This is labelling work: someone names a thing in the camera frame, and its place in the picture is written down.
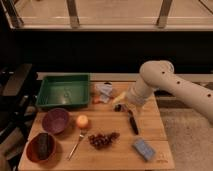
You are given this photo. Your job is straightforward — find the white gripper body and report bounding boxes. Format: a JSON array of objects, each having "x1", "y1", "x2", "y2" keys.
[{"x1": 125, "y1": 96, "x2": 146, "y2": 114}]

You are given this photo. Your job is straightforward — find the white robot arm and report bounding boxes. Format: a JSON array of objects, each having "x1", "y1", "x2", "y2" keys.
[{"x1": 125, "y1": 60, "x2": 213, "y2": 124}]

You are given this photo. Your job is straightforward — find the red apple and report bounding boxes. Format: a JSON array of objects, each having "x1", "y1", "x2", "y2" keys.
[{"x1": 76, "y1": 115, "x2": 89, "y2": 129}]

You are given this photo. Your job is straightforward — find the purple bowl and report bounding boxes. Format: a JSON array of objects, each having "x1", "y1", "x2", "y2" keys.
[{"x1": 42, "y1": 108, "x2": 69, "y2": 135}]

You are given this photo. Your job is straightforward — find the orange bowl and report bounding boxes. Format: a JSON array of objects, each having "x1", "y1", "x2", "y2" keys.
[{"x1": 26, "y1": 133, "x2": 56, "y2": 163}]

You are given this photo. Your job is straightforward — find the small dark cup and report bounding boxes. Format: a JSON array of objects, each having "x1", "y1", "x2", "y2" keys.
[{"x1": 114, "y1": 104, "x2": 123, "y2": 112}]

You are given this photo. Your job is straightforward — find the white crumpled cloth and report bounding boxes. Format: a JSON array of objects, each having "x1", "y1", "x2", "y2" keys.
[{"x1": 95, "y1": 83, "x2": 113, "y2": 103}]

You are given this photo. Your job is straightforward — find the blue sponge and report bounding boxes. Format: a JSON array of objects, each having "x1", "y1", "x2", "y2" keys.
[{"x1": 133, "y1": 139, "x2": 155, "y2": 161}]

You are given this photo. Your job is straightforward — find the red grape bunch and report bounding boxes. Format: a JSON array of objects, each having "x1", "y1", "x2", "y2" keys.
[{"x1": 88, "y1": 132, "x2": 120, "y2": 149}]

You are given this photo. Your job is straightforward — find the metal fork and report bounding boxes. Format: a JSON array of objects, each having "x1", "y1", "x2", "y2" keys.
[{"x1": 67, "y1": 130, "x2": 87, "y2": 160}]

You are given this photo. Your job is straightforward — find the green plastic tray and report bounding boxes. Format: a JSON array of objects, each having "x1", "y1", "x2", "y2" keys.
[{"x1": 36, "y1": 74, "x2": 90, "y2": 109}]

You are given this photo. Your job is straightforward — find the dark sponge block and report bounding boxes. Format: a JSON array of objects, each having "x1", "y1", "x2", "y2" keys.
[{"x1": 37, "y1": 133, "x2": 50, "y2": 160}]

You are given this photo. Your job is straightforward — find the black handled knife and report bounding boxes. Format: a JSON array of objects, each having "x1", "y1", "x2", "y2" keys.
[{"x1": 128, "y1": 110, "x2": 139, "y2": 135}]

